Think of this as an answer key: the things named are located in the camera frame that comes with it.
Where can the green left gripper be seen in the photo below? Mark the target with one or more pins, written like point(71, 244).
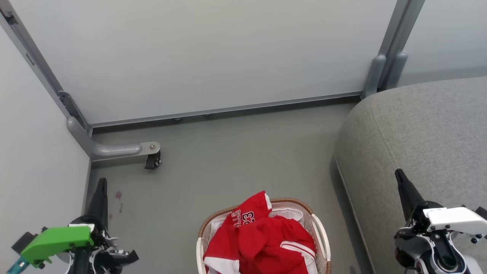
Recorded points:
point(57, 239)

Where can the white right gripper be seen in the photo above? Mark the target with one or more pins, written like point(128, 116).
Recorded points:
point(456, 220)

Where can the red sports jersey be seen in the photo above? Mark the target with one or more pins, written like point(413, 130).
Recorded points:
point(262, 243)

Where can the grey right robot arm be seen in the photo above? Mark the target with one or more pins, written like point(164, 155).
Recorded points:
point(422, 247)

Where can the grey fabric sofa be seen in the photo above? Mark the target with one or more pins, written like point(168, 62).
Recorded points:
point(426, 137)

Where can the black caster wheel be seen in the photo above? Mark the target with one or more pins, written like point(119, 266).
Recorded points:
point(153, 161)

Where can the grey partition foot bar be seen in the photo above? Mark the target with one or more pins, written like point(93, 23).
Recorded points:
point(110, 149)

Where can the white wicker-rimmed laundry basket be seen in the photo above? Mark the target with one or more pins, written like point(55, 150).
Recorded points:
point(323, 239)

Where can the white basket liner cloth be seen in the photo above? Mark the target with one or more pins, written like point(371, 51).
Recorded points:
point(289, 214)

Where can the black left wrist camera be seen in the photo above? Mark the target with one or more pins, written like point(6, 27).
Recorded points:
point(24, 241)

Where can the grey double partition post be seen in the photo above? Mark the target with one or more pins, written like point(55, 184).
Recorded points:
point(392, 49)

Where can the grey partition base rail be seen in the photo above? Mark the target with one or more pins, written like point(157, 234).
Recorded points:
point(228, 109)

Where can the grey corner partition post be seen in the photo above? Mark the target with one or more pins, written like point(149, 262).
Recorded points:
point(42, 64)

